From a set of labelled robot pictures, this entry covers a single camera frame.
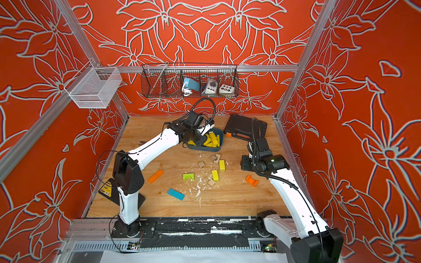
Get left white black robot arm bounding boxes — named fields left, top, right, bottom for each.
left=112, top=98, right=217, bottom=237

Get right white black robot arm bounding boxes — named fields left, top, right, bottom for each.
left=241, top=118, right=344, bottom=263

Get orange arch block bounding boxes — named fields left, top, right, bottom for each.
left=246, top=175, right=259, bottom=187

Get teal plastic bin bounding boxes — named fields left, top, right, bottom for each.
left=187, top=128, right=224, bottom=152

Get yellow tilted block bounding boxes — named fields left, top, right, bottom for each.
left=219, top=160, right=226, bottom=172

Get natural wood block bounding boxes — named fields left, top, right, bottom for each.
left=210, top=153, right=221, bottom=164

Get yellow block centre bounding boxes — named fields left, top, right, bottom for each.
left=212, top=170, right=219, bottom=183

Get black plastic tool case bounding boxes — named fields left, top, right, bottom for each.
left=223, top=114, right=268, bottom=141

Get green arch block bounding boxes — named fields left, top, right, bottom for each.
left=183, top=173, right=195, bottom=181

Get blue white device in basket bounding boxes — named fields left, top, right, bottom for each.
left=182, top=77, right=200, bottom=96

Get grey white cube in basket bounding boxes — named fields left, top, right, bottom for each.
left=202, top=79, right=218, bottom=95

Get orange flat block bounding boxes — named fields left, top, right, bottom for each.
left=148, top=169, right=163, bottom=184

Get white dotted cube in basket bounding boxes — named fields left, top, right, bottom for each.
left=219, top=84, right=235, bottom=96

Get teal flat block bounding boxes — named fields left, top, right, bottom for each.
left=167, top=188, right=185, bottom=201

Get black flat pad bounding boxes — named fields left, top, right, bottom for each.
left=99, top=178, right=146, bottom=209

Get black wire wall basket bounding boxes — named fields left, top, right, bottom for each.
left=141, top=62, right=240, bottom=99

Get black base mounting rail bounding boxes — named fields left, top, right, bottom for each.
left=109, top=217, right=276, bottom=252

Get clear acrylic wall box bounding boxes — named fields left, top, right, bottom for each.
left=65, top=68, right=122, bottom=109

